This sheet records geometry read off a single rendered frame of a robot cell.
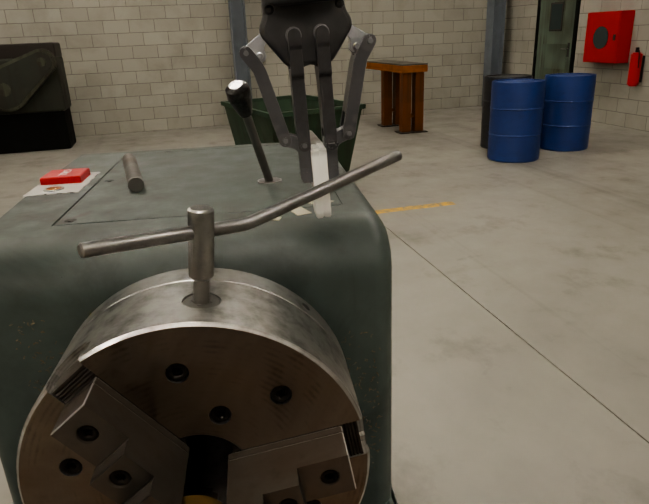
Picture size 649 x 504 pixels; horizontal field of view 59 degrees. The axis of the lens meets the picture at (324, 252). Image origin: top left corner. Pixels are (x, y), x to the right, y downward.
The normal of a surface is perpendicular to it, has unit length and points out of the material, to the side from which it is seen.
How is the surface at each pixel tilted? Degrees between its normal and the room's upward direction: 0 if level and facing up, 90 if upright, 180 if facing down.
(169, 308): 4
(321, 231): 35
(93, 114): 90
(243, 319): 20
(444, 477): 0
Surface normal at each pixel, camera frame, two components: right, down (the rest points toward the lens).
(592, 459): -0.04, -0.93
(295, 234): 0.04, -0.56
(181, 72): 0.26, 0.33
